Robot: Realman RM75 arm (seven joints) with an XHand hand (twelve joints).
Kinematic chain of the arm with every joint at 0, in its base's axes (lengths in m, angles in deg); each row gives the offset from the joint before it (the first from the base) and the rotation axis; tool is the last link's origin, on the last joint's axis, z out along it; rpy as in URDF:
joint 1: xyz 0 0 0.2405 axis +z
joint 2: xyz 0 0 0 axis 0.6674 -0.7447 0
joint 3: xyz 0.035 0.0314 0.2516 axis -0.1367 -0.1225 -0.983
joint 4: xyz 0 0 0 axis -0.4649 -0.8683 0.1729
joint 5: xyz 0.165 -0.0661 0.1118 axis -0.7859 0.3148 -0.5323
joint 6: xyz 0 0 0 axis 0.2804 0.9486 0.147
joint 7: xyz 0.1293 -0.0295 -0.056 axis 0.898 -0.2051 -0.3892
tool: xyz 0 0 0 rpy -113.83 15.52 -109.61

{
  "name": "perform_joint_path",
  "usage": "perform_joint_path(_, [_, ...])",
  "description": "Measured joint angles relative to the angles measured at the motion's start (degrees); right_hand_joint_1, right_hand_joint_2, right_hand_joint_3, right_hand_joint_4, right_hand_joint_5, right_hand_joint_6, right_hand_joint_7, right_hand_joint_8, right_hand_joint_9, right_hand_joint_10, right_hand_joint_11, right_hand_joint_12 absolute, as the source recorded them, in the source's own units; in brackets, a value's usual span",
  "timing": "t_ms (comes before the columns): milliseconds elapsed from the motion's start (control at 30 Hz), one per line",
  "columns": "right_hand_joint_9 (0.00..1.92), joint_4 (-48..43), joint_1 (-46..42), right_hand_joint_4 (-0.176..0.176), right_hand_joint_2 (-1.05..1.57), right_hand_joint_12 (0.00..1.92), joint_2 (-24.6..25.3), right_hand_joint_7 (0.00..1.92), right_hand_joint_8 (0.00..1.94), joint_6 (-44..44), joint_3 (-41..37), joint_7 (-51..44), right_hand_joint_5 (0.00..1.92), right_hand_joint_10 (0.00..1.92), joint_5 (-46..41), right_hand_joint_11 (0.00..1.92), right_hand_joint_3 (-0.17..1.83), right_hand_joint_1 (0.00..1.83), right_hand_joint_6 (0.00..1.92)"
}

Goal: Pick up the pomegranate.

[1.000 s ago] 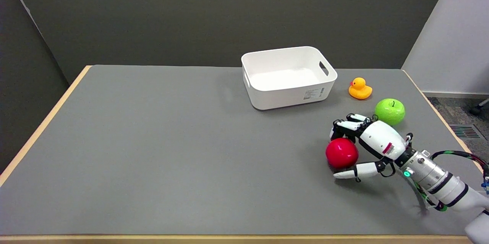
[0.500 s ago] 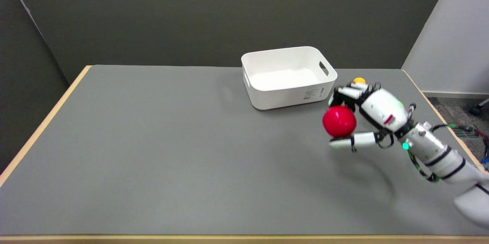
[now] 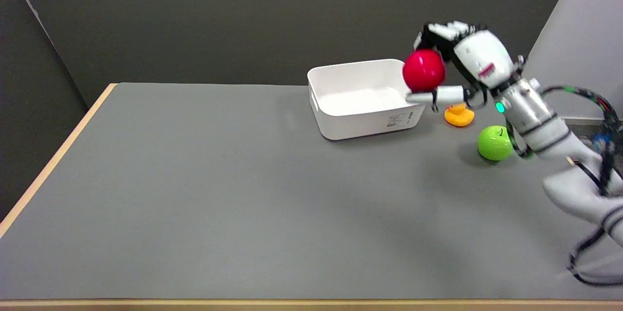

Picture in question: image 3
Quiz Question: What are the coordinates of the yellow rubber duck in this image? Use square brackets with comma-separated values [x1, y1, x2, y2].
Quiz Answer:
[444, 103, 475, 128]

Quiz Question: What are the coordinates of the white plastic storage bin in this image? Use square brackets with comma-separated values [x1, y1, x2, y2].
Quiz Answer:
[307, 59, 431, 141]

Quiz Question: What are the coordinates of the red pomegranate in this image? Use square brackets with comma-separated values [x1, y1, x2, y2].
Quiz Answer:
[403, 49, 446, 92]

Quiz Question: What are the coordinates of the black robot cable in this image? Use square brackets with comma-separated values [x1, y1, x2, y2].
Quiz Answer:
[538, 85, 623, 286]

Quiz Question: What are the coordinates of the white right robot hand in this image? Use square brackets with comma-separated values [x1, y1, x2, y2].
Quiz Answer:
[405, 21, 517, 111]

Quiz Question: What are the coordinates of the green apple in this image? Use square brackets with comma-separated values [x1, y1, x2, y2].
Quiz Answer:
[477, 125, 514, 162]

